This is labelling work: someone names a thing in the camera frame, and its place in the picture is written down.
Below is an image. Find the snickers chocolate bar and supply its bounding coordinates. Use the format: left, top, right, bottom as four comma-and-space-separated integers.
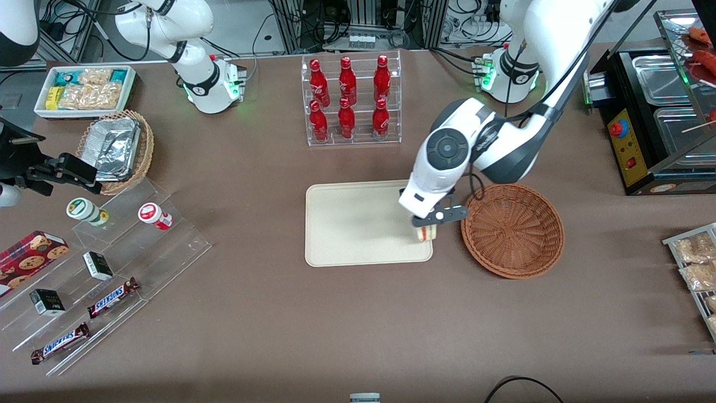
86, 277, 141, 320
30, 321, 91, 365

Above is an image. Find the black food warmer yellow panel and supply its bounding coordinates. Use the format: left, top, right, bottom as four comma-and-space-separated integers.
590, 8, 716, 196

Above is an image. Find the small grey side box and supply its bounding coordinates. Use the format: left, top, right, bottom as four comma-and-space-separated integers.
583, 72, 611, 108

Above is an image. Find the black cable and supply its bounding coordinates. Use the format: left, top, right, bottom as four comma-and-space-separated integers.
484, 376, 564, 403

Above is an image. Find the grey snack tray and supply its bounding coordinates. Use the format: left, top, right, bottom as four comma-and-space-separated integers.
663, 223, 716, 343

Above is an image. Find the red cookie box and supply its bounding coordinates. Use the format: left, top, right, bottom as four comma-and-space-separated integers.
0, 230, 70, 298

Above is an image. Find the green lid jar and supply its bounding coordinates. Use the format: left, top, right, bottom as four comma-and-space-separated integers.
66, 197, 110, 227

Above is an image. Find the white snack tray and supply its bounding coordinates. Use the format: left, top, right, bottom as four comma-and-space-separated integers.
34, 64, 138, 121

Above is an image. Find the small black box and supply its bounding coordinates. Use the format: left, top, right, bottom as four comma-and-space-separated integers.
29, 288, 67, 317
82, 251, 115, 282

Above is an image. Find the round brown wicker basket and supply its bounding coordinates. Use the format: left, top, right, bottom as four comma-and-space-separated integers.
460, 183, 566, 279

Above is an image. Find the clear acrylic stepped display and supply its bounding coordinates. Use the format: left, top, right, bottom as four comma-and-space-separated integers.
0, 178, 213, 377

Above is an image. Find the silver connector block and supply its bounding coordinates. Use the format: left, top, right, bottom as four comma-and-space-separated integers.
224, 60, 248, 102

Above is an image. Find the aluminium frame post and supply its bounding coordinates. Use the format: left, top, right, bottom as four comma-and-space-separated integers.
272, 0, 305, 55
422, 0, 450, 50

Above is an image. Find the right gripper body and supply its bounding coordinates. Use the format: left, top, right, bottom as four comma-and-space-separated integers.
0, 144, 34, 209

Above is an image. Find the beige plastic tray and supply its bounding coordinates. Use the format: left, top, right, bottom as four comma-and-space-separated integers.
305, 179, 434, 268

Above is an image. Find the light wicker basket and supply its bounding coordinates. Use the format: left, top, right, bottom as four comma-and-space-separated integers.
76, 109, 156, 196

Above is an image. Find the clear acrylic bottle rack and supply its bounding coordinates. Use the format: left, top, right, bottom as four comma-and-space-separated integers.
301, 49, 402, 148

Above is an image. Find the red cola bottle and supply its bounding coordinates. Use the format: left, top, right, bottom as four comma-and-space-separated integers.
309, 58, 332, 108
372, 97, 390, 140
374, 54, 391, 104
337, 97, 356, 140
309, 100, 329, 143
339, 56, 357, 107

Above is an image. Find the steel food pan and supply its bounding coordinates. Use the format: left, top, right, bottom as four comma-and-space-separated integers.
653, 106, 716, 156
632, 55, 693, 106

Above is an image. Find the aluminium foil tray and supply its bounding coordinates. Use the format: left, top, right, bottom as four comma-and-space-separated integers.
89, 116, 142, 181

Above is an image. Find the red lid jar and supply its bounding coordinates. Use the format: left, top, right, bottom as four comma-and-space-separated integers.
138, 202, 173, 231

